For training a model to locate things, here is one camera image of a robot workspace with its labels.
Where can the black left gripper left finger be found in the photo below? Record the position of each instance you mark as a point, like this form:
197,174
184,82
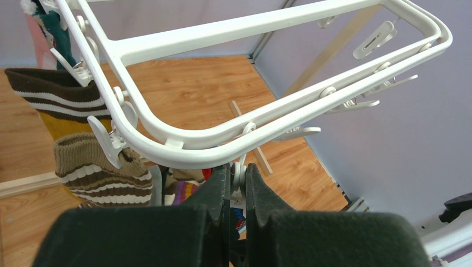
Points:
194,233

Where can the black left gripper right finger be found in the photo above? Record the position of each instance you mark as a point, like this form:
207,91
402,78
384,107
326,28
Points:
279,235

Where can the purple striped sock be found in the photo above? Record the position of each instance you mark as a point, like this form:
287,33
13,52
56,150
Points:
184,190

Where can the brown white striped sock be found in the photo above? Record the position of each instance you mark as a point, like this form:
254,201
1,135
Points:
83,168

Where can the mustard yellow sock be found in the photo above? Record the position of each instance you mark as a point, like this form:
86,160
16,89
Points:
62,103

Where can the white plastic clip hanger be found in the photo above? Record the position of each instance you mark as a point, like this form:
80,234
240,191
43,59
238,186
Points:
340,93

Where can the pink patterned sock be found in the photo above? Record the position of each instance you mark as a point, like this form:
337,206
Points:
44,58

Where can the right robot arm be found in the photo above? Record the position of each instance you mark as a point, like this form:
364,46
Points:
446,237

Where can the wooden clothes rack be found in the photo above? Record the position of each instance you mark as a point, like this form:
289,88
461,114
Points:
134,126

